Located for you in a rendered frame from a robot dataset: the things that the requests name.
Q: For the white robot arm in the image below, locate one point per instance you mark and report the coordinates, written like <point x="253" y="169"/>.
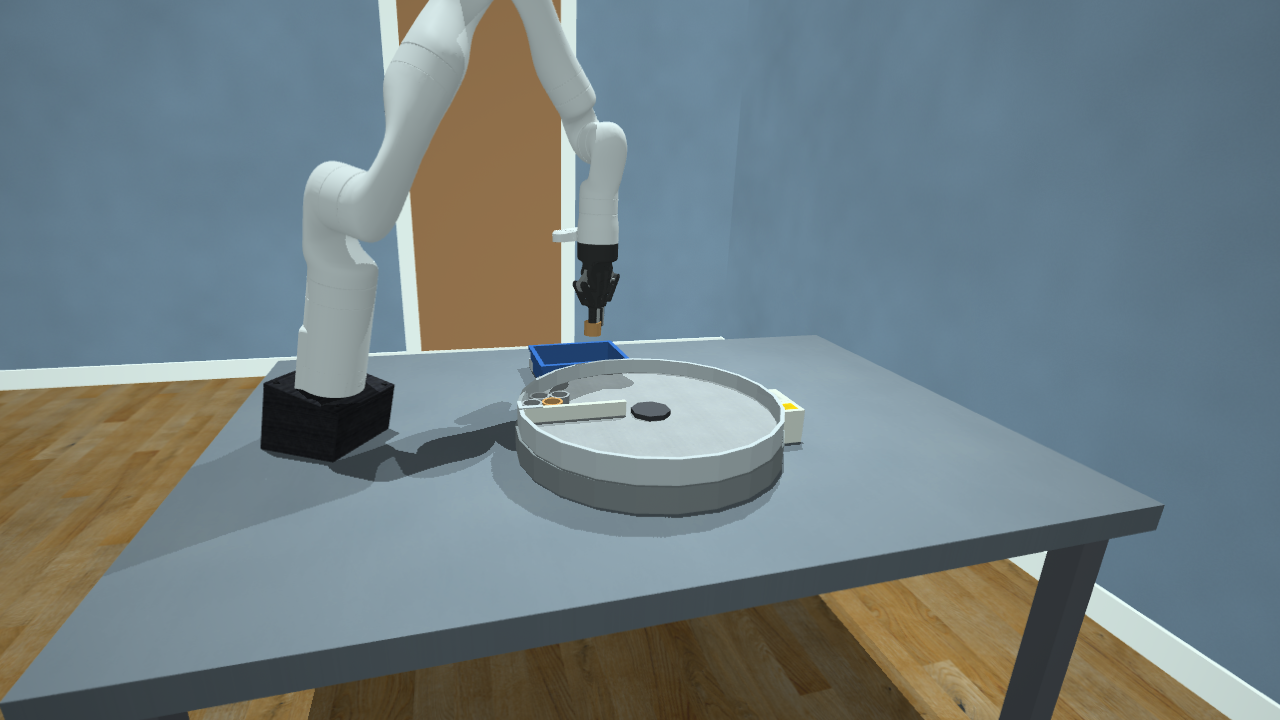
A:
<point x="343" y="204"/>

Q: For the blue open crate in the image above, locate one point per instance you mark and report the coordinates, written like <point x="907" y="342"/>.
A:
<point x="548" y="357"/>

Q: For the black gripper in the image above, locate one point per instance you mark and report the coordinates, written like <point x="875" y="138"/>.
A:
<point x="597" y="278"/>

